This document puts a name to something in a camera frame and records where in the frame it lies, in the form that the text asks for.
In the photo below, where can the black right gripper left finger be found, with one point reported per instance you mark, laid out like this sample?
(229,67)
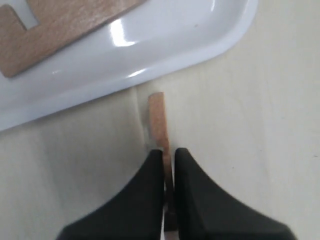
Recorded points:
(135,213)

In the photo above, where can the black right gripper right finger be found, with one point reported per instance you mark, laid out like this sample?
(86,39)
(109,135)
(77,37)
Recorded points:
(207,212)

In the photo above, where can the wooden notched plank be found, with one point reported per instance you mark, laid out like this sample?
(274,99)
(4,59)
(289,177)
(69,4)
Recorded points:
(159,131)
(60,23)

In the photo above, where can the white plastic tray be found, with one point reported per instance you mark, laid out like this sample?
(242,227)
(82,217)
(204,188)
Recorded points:
(155,39)

